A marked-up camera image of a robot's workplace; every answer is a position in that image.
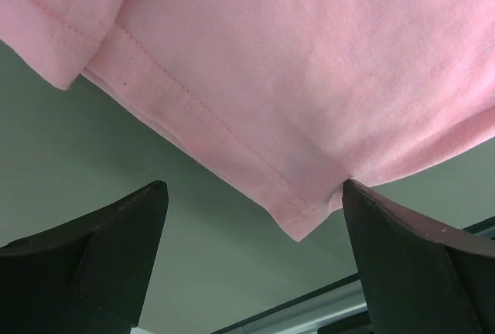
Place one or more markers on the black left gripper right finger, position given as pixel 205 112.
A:
pixel 418 275

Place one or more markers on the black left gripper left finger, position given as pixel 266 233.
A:
pixel 89 275

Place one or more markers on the pink t shirt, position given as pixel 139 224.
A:
pixel 284 100

